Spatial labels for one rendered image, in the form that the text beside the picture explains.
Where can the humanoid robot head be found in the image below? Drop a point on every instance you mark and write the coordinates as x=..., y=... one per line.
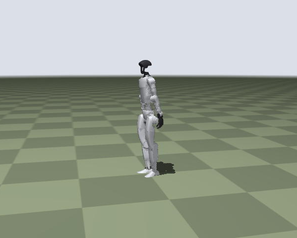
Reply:
x=144, y=64

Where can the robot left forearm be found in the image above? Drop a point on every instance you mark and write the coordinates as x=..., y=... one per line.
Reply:
x=157, y=106

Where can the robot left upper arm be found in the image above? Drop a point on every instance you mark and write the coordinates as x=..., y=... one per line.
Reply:
x=151, y=82

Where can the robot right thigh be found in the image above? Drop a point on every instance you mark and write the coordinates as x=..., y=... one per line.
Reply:
x=141, y=130

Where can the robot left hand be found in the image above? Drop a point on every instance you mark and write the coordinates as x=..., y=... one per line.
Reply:
x=160, y=121

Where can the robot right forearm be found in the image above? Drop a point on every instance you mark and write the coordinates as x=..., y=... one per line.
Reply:
x=142, y=105

